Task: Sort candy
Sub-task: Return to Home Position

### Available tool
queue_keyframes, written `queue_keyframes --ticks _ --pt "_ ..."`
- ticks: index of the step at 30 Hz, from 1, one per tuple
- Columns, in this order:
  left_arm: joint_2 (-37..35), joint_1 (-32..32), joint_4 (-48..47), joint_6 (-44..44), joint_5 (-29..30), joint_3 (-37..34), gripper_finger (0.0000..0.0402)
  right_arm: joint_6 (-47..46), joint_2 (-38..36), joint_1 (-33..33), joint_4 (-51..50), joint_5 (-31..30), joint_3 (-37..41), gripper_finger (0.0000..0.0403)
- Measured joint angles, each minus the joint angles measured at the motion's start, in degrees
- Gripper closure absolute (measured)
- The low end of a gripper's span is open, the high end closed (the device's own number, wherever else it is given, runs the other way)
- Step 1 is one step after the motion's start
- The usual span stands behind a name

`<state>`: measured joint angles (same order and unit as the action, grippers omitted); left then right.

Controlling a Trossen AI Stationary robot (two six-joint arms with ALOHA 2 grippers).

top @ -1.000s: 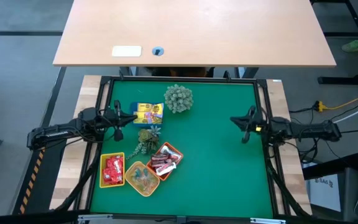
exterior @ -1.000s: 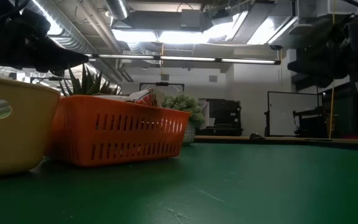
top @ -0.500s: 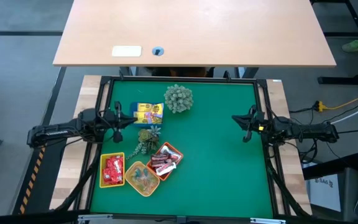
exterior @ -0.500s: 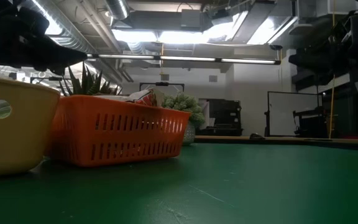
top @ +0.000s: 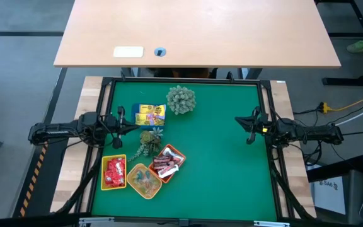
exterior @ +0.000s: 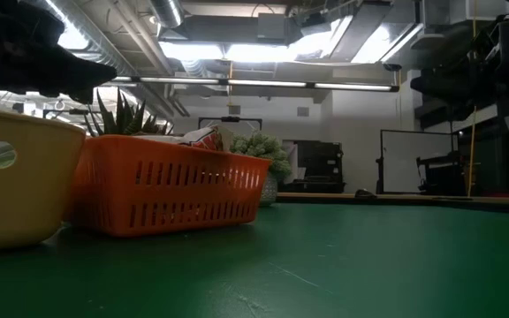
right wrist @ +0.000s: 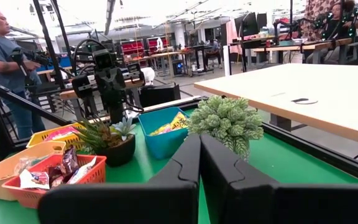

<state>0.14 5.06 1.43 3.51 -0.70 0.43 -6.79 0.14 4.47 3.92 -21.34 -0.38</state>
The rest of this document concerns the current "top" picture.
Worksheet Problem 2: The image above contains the spiky green succulent plant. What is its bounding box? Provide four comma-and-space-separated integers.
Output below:
127, 127, 164, 163

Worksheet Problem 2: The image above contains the hazard-striped black floor plate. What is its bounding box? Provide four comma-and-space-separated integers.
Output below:
11, 125, 63, 218

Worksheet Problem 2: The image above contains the yellow hanging cable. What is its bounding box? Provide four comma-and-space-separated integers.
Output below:
318, 98, 363, 114

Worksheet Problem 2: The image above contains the tan oval plastic bin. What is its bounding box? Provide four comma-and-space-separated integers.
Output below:
126, 163, 163, 200

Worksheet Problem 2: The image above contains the black table leg frame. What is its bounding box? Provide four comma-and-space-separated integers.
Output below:
314, 0, 363, 87

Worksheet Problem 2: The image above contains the round pale green succulent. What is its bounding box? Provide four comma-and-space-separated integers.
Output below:
165, 84, 197, 116

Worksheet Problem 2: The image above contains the white candy bar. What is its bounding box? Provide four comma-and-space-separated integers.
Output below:
157, 164, 180, 179
163, 147, 185, 161

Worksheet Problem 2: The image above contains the orange slotted plastic basket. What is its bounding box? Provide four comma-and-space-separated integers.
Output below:
148, 143, 187, 184

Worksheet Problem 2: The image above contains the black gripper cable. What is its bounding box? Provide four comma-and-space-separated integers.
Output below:
96, 113, 122, 149
287, 140, 324, 166

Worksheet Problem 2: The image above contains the blue plastic tray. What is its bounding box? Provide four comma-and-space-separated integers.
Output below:
130, 103, 168, 131

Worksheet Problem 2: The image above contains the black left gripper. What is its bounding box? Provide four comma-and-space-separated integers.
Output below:
104, 105, 141, 150

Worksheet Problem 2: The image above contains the white rectangular desk plate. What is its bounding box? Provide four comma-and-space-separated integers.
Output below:
113, 45, 145, 59

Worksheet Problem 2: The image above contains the person's foot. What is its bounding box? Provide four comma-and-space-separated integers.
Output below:
345, 38, 363, 54

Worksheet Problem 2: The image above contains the light wooden desk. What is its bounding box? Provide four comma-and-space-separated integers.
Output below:
54, 0, 342, 69

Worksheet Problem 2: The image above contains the white cable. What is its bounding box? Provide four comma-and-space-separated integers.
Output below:
334, 103, 363, 127

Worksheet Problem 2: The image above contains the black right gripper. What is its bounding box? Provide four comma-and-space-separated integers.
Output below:
234, 105, 284, 146

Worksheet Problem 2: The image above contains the aluminium profile bar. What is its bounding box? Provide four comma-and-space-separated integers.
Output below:
253, 220, 291, 227
78, 216, 116, 227

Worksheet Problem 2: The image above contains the yellow slotted plastic basket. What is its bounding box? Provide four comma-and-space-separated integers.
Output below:
100, 153, 128, 192

